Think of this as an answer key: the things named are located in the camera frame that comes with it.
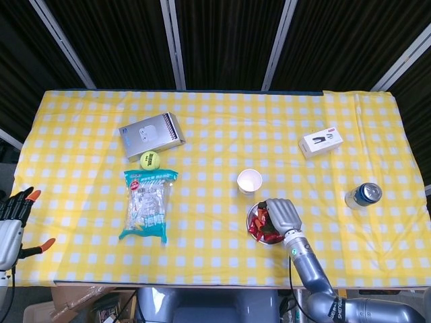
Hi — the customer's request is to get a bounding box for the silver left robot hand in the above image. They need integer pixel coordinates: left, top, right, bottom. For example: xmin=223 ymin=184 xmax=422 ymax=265
xmin=0 ymin=186 xmax=57 ymax=271

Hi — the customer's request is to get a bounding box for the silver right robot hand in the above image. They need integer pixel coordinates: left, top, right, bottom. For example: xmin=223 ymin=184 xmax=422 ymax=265
xmin=257 ymin=197 xmax=303 ymax=236

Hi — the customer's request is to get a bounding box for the silver metal plate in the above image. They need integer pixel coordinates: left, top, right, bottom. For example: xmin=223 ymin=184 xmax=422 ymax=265
xmin=246 ymin=201 xmax=284 ymax=246

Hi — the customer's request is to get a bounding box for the white paper cup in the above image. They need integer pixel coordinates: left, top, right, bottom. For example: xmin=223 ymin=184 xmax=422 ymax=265
xmin=236 ymin=168 xmax=263 ymax=196

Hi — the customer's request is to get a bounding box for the yellow white checkered tablecloth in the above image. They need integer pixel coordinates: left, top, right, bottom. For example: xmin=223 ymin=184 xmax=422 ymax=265
xmin=11 ymin=89 xmax=426 ymax=287

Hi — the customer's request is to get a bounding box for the blue white drink can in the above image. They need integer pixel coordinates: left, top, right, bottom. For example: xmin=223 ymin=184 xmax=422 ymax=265
xmin=344 ymin=182 xmax=383 ymax=211

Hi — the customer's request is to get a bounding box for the white stapler box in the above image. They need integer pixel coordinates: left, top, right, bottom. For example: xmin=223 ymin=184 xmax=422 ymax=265
xmin=298 ymin=127 xmax=345 ymax=159

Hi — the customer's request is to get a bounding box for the brown cardboard box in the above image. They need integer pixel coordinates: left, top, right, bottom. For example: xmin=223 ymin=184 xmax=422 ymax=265
xmin=50 ymin=285 xmax=137 ymax=323

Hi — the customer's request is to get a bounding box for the silver table leg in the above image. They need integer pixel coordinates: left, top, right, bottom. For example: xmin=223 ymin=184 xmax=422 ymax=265
xmin=295 ymin=289 xmax=304 ymax=323

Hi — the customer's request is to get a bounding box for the gray robot torso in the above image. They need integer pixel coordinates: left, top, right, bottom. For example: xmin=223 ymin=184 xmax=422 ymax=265
xmin=136 ymin=287 xmax=280 ymax=323

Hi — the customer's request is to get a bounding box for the teal clear snack bag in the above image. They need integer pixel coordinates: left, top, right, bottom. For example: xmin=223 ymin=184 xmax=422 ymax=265
xmin=118 ymin=168 xmax=179 ymax=246

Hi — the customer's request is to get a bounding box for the yellow tennis ball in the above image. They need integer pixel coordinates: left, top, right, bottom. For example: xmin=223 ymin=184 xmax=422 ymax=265
xmin=139 ymin=150 xmax=162 ymax=171

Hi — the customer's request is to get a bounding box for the silver earbuds box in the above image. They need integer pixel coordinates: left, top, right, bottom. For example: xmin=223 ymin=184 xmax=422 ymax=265
xmin=119 ymin=112 xmax=187 ymax=159

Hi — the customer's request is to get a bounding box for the black ribbed partition panel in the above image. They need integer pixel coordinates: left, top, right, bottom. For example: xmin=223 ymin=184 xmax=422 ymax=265
xmin=387 ymin=50 xmax=431 ymax=188
xmin=43 ymin=0 xmax=178 ymax=90
xmin=174 ymin=0 xmax=289 ymax=91
xmin=0 ymin=0 xmax=85 ymax=135
xmin=271 ymin=0 xmax=431 ymax=92

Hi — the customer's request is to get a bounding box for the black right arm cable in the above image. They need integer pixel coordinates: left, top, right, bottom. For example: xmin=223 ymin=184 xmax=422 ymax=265
xmin=288 ymin=254 xmax=310 ymax=323

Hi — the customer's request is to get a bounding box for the white metal partition post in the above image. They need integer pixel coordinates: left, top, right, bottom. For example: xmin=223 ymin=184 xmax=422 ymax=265
xmin=261 ymin=0 xmax=299 ymax=92
xmin=28 ymin=0 xmax=97 ymax=90
xmin=370 ymin=22 xmax=431 ymax=92
xmin=160 ymin=0 xmax=187 ymax=91
xmin=0 ymin=127 xmax=24 ymax=151

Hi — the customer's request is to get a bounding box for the black right arm strap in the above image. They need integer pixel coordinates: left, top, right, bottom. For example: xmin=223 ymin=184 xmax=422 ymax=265
xmin=328 ymin=295 xmax=347 ymax=319

